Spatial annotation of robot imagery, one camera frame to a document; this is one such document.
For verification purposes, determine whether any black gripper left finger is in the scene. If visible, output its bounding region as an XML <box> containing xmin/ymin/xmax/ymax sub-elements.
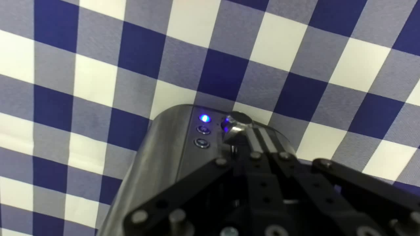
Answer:
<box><xmin>123</xmin><ymin>126</ymin><xmax>273</xmax><ymax>236</ymax></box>

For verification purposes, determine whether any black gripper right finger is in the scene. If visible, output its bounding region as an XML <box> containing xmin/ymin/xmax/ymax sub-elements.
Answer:
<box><xmin>261</xmin><ymin>126</ymin><xmax>420</xmax><ymax>236</ymax></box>

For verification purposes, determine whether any black toaster lever knob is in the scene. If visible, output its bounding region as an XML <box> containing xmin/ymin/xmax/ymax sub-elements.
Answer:
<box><xmin>220</xmin><ymin>111</ymin><xmax>256</xmax><ymax>146</ymax></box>

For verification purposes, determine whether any silver black toaster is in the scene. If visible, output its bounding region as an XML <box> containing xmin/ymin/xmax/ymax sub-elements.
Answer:
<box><xmin>95</xmin><ymin>104</ymin><xmax>303</xmax><ymax>236</ymax></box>

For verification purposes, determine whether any blue white checked tablecloth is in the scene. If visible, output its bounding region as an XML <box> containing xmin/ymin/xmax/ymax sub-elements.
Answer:
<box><xmin>0</xmin><ymin>0</ymin><xmax>420</xmax><ymax>236</ymax></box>

